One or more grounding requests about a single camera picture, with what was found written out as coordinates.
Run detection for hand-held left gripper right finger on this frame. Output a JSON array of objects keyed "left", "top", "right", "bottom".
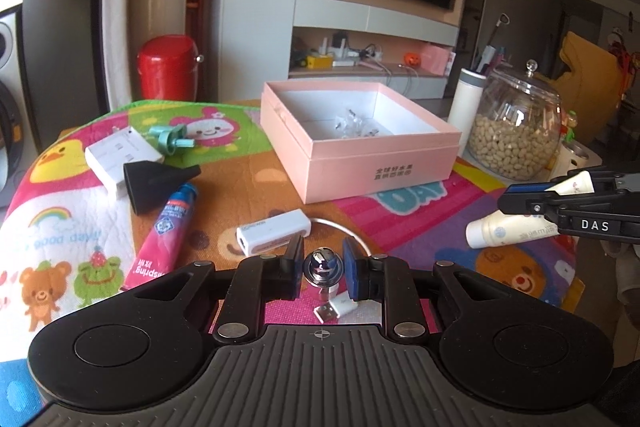
[{"left": 342, "top": 237, "right": 519, "bottom": 343}]

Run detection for small white USB plug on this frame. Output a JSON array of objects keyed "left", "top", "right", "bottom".
[{"left": 313, "top": 294, "right": 359, "bottom": 323}]

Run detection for clear plastic pieces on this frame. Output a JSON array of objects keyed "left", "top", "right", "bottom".
[{"left": 332, "top": 106, "right": 386, "bottom": 140}]

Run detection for white mug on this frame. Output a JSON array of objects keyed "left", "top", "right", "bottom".
[{"left": 556, "top": 141, "right": 602, "bottom": 179}]

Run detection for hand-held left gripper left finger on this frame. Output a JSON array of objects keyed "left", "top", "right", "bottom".
[{"left": 121, "top": 234, "right": 306, "bottom": 344}]

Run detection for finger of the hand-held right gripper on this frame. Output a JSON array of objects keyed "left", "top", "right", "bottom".
[
  {"left": 552, "top": 169, "right": 640, "bottom": 208},
  {"left": 498, "top": 181, "right": 619, "bottom": 221}
]

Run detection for person's right hand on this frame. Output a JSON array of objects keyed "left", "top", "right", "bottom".
[{"left": 615, "top": 251, "right": 640, "bottom": 306}]

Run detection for white thermos bottle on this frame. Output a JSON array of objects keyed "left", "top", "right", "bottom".
[{"left": 446, "top": 67, "right": 489, "bottom": 148}]

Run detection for white router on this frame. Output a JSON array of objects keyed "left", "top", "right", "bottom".
[{"left": 320, "top": 33, "right": 359, "bottom": 68}]

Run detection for red trash bin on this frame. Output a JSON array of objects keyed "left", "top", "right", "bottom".
[{"left": 137, "top": 35, "right": 205, "bottom": 102}]

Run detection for pink gift box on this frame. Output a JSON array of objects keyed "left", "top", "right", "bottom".
[{"left": 419, "top": 43, "right": 457, "bottom": 76}]

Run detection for pink toothpaste tube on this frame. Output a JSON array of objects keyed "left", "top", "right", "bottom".
[{"left": 124, "top": 183, "right": 200, "bottom": 293}]

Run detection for cartoon printed play mat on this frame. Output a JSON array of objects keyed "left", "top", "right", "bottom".
[{"left": 0, "top": 99, "right": 586, "bottom": 427}]

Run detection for glass jar of beans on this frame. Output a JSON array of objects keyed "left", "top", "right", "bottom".
[{"left": 467, "top": 60, "right": 564, "bottom": 182}]

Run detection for white power adapter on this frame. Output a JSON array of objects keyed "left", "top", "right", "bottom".
[{"left": 84, "top": 125, "right": 166, "bottom": 200}]

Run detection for black funnel nozzle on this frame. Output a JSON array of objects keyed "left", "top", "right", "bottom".
[{"left": 123, "top": 160, "right": 203, "bottom": 217}]

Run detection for white cream tube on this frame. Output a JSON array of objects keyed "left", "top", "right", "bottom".
[{"left": 465, "top": 171, "right": 596, "bottom": 250}]

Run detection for white adapter with cable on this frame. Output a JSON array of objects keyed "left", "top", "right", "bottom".
[{"left": 234, "top": 208, "right": 386, "bottom": 258}]

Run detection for green and red toy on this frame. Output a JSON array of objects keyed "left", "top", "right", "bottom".
[{"left": 561, "top": 108, "right": 579, "bottom": 144}]

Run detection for pink cardboard box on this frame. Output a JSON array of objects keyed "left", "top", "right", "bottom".
[{"left": 259, "top": 80, "right": 462, "bottom": 204}]

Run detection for chrome metal knob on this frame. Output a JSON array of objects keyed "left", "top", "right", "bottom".
[{"left": 303, "top": 248, "right": 346, "bottom": 291}]

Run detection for grey television cabinet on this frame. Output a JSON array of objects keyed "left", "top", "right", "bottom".
[{"left": 287, "top": 0, "right": 461, "bottom": 100}]

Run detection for teal plastic nozzle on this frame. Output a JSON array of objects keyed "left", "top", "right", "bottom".
[{"left": 148, "top": 125, "right": 196, "bottom": 156}]

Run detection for yellow cloth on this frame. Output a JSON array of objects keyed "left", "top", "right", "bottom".
[{"left": 549, "top": 31, "right": 637, "bottom": 144}]

